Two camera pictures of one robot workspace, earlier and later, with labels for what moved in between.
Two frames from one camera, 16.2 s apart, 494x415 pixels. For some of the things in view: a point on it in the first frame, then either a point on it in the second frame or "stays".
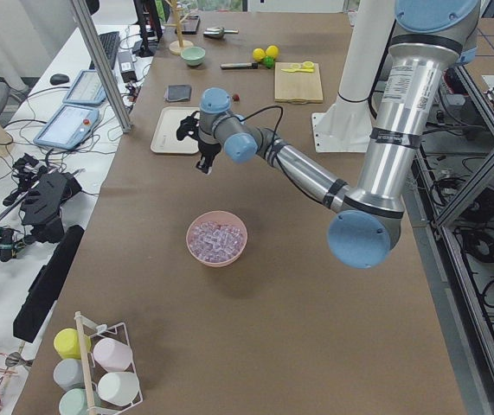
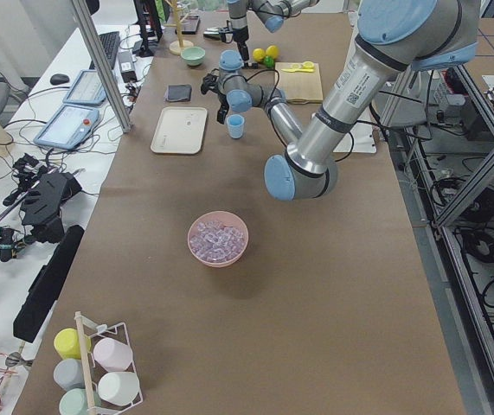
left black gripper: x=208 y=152 -> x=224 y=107
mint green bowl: x=193 y=55 stays
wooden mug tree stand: x=176 y=47 stays
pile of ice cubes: x=215 y=243 stays
